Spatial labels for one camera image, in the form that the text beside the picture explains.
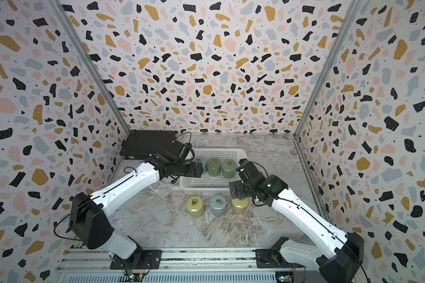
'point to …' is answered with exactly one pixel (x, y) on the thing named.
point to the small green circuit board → (135, 277)
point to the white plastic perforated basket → (208, 182)
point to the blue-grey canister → (218, 204)
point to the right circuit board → (284, 276)
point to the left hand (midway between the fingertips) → (197, 169)
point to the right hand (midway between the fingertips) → (240, 187)
